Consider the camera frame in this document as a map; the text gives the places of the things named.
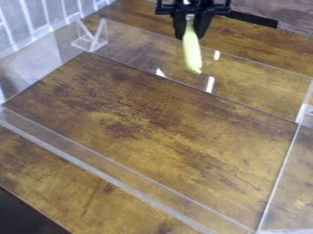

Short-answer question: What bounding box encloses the clear acrylic corner bracket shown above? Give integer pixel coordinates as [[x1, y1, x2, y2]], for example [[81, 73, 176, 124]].
[[71, 19, 109, 52]]

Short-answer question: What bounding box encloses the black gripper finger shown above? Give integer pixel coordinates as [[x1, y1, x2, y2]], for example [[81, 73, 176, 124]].
[[193, 12, 214, 38], [173, 14, 188, 40]]

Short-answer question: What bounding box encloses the black strip on table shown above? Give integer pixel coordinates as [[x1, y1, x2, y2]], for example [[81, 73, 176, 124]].
[[227, 10, 279, 28]]

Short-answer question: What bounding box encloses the clear acrylic enclosure wall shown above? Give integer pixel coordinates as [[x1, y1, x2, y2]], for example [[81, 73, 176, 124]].
[[0, 16, 313, 234]]

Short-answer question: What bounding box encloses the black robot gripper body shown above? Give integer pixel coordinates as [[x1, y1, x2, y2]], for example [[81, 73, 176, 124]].
[[154, 0, 233, 16]]

